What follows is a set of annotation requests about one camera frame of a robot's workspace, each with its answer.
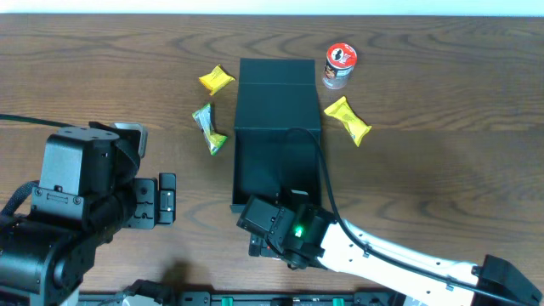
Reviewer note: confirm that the black open gift box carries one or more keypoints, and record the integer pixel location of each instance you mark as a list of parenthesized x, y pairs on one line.
[(277, 122)]

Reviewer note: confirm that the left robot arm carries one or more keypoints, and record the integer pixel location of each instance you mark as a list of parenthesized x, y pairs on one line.
[(49, 238)]

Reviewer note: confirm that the dark Pringles can red lid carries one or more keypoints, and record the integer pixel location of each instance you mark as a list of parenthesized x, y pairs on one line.
[(341, 59)]

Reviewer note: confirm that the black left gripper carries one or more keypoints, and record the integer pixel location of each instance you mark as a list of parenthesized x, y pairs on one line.
[(146, 202)]

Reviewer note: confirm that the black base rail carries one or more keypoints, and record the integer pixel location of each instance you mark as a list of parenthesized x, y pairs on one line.
[(146, 292)]

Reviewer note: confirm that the green yellow snack packet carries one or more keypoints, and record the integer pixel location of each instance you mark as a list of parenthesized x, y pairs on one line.
[(203, 118)]

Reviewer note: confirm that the long yellow snack packet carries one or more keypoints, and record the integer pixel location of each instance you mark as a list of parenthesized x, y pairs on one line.
[(355, 126)]

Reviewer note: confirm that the small yellow snack packet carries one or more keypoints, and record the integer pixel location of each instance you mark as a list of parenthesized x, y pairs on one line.
[(217, 79)]

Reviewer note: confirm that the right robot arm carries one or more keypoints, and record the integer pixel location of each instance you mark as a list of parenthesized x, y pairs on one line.
[(312, 236)]

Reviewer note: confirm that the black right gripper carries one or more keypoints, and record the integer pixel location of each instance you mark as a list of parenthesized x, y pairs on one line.
[(258, 246)]

